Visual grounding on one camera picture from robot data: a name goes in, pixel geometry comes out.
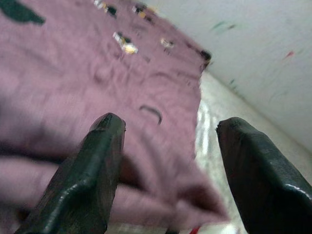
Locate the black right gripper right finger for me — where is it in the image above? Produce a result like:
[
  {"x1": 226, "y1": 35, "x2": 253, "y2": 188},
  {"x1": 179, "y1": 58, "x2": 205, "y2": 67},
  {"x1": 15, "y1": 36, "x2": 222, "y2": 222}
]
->
[{"x1": 216, "y1": 117, "x2": 312, "y2": 234}]

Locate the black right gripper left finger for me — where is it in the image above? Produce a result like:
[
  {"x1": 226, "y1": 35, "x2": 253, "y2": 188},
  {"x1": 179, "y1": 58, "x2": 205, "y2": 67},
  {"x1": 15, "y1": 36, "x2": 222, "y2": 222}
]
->
[{"x1": 14, "y1": 112, "x2": 127, "y2": 234}]

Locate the white quilted mattress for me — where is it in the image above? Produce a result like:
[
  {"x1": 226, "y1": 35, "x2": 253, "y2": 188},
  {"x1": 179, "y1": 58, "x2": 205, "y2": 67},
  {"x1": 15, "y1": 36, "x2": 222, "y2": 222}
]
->
[{"x1": 104, "y1": 70, "x2": 312, "y2": 234}]

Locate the pink cartoon mouse blanket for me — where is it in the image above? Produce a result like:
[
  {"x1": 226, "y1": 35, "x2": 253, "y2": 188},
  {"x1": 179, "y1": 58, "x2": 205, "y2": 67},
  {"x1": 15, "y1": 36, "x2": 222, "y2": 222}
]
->
[{"x1": 0, "y1": 0, "x2": 231, "y2": 231}]

